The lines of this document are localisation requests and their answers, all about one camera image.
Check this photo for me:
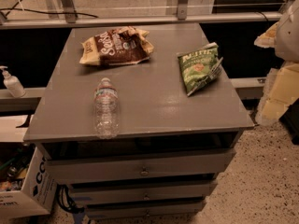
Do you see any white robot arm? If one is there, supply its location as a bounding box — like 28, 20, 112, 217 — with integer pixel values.
254, 0, 299, 62

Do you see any brown salsa chip bag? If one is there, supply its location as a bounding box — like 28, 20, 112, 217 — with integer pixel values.
79, 26, 154, 66

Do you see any green kettle chip bag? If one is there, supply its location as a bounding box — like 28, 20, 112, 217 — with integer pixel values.
177, 42, 223, 96

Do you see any white cardboard box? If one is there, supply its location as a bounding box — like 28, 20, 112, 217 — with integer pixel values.
0, 116, 57, 219

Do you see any black cable on rail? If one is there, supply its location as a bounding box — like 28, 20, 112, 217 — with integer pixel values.
0, 7, 99, 19

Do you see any bottom grey drawer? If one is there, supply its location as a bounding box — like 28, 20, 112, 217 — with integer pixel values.
85, 198, 206, 219

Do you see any top grey drawer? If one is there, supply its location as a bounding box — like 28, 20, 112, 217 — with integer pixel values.
46, 148, 235, 184

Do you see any white pump dispenser bottle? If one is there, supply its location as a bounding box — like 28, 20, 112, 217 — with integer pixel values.
0, 66, 25, 98

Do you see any middle grey drawer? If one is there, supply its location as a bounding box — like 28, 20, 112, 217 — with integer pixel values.
70, 180, 217, 204

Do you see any grey drawer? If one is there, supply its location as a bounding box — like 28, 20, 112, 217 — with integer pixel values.
85, 198, 206, 219
70, 180, 217, 204
46, 148, 235, 184

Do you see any black cable bundle under cabinet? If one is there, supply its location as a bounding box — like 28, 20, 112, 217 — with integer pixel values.
55, 184, 86, 215

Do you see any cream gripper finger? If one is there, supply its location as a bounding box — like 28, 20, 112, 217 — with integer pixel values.
254, 22, 278, 49

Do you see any clear plastic water bottle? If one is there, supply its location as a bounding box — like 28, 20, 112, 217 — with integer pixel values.
94, 77, 119, 139

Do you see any metal frame rail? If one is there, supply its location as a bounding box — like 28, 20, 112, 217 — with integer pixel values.
0, 11, 282, 30

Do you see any grey drawer cabinet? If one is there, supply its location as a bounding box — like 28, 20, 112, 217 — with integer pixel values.
23, 23, 255, 221

